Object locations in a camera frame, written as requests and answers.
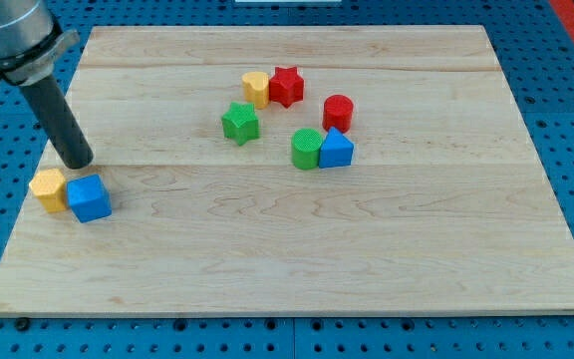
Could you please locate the blue cube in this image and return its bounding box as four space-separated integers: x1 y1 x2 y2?
66 175 112 223

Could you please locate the green cylinder block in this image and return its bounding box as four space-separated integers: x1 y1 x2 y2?
291 128 323 170

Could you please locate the yellow pentagon block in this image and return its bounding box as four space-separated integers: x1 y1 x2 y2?
29 169 69 213

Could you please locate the blue triangle block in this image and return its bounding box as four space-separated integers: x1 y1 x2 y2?
319 127 354 169

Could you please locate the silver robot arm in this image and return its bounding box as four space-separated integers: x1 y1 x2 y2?
0 0 80 86

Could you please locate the light wooden board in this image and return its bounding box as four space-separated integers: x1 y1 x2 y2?
0 25 574 318

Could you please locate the red star block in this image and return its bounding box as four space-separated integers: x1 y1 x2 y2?
269 67 305 108

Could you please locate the red cylinder block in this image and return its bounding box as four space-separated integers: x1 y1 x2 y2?
322 95 354 133

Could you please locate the green star block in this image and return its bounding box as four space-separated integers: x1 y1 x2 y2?
221 102 260 146

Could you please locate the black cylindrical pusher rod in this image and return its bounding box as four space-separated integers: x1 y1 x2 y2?
20 75 94 170

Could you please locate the yellow heart block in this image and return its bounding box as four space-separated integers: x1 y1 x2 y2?
241 72 269 109

